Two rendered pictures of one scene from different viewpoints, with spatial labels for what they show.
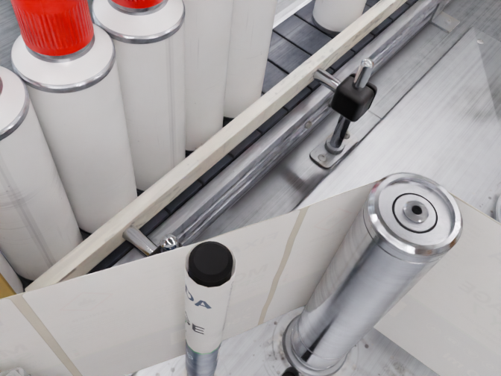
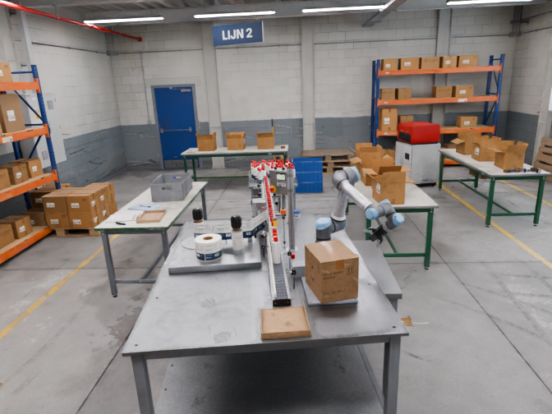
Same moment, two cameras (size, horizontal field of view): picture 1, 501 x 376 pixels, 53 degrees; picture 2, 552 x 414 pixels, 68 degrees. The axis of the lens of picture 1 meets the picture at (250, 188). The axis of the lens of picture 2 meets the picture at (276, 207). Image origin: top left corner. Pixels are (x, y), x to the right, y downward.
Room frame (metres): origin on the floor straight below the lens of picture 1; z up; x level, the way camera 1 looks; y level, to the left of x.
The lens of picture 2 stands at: (2.85, -1.63, 2.13)
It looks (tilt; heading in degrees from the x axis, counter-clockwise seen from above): 17 degrees down; 146
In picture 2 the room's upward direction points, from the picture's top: 2 degrees counter-clockwise
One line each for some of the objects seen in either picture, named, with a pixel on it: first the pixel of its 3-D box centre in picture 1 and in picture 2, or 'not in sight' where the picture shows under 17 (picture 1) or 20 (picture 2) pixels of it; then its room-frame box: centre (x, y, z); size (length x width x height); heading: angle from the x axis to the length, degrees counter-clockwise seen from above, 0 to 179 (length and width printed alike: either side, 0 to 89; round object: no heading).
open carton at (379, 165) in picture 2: not in sight; (385, 176); (-0.45, 2.21, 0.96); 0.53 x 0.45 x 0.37; 54
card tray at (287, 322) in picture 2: not in sight; (283, 319); (1.18, -0.49, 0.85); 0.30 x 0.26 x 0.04; 149
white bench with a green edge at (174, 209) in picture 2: not in sight; (164, 232); (-1.92, -0.11, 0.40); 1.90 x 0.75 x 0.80; 143
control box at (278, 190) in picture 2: not in sight; (281, 181); (0.28, 0.15, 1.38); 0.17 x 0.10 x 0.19; 24
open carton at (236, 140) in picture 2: not in sight; (236, 140); (-4.83, 2.58, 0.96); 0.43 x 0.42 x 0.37; 50
